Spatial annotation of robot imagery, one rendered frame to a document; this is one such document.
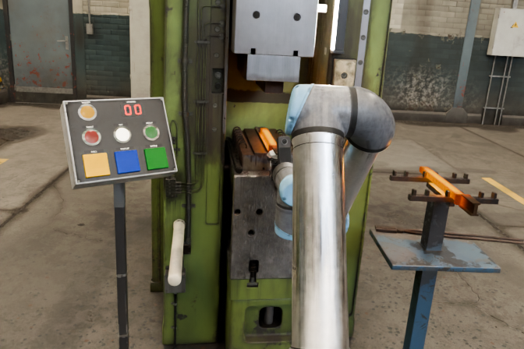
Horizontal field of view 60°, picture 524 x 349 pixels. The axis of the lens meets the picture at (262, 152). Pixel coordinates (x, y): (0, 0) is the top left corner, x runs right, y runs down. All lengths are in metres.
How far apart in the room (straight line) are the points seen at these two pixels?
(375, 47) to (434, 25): 6.38
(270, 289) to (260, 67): 0.91
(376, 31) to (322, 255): 1.25
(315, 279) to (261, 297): 1.10
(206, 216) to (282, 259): 0.38
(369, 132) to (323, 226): 0.25
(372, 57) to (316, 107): 1.02
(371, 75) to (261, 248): 0.85
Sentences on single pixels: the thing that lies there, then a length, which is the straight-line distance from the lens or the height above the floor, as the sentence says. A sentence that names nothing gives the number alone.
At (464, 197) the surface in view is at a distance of 1.65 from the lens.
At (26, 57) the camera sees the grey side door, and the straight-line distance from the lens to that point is 8.47.
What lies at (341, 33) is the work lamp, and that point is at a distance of 1.89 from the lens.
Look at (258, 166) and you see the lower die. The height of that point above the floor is 0.93.
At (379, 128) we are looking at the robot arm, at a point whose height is 1.26.
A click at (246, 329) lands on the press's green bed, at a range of 2.14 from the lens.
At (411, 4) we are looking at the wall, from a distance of 8.20.
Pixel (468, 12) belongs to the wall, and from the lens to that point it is 8.58.
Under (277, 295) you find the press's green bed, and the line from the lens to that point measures 2.00.
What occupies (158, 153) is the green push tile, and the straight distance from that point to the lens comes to 1.61.
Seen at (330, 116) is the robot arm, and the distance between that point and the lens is 0.99.
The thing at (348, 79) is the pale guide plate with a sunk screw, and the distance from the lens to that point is 1.93.
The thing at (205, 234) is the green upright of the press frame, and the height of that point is 0.57.
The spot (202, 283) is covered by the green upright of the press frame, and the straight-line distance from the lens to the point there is 2.17.
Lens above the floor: 1.47
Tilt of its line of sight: 16 degrees down
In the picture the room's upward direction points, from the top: 3 degrees clockwise
